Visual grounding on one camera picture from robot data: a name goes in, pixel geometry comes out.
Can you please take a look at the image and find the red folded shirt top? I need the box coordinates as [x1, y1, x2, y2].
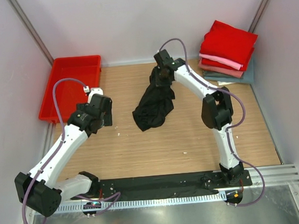
[199, 20, 258, 72]

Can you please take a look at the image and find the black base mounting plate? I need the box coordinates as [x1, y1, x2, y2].
[69, 168, 253, 206]

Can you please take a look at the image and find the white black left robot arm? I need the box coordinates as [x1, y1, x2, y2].
[14, 87, 112, 217]

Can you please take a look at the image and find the grey green folded shirt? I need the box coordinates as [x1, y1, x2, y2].
[201, 58, 254, 84]

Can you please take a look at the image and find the red folded shirt lower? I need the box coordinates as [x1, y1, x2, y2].
[200, 58, 240, 71]

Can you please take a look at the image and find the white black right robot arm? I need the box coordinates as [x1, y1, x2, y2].
[154, 50, 244, 186]

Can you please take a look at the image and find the slotted aluminium rail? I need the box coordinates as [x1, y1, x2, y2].
[55, 191, 226, 214]

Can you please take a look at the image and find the red plastic bin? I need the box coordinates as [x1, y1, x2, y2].
[38, 55, 101, 124]

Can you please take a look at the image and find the red folded shirt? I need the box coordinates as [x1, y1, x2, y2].
[199, 20, 258, 72]
[200, 58, 240, 71]

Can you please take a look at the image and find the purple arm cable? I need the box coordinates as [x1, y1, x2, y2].
[12, 75, 124, 224]
[157, 32, 267, 212]

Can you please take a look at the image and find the pink folded shirt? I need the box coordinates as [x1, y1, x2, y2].
[199, 53, 242, 70]

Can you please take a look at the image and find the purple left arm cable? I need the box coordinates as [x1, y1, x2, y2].
[12, 75, 124, 224]

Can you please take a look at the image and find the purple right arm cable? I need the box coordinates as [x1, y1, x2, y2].
[157, 32, 267, 212]

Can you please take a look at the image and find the black t shirt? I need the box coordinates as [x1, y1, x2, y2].
[132, 68, 175, 131]

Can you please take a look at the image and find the white folded shirt bottom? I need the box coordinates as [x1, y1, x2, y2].
[217, 81, 234, 86]

